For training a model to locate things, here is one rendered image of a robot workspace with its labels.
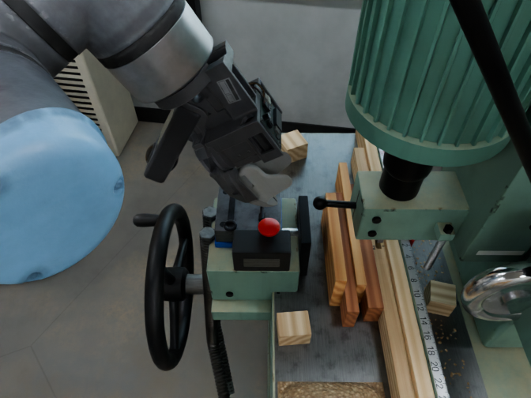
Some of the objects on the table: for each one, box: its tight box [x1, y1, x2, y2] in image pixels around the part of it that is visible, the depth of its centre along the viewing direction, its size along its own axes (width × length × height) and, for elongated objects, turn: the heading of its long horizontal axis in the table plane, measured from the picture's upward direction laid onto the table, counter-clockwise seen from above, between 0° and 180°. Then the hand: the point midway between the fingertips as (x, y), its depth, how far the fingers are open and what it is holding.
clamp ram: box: [282, 196, 311, 276], centre depth 66 cm, size 9×8×9 cm
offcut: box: [277, 310, 311, 346], centre depth 60 cm, size 4×4×3 cm
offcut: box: [281, 130, 308, 163], centre depth 84 cm, size 4×5×4 cm
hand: (265, 199), depth 54 cm, fingers closed
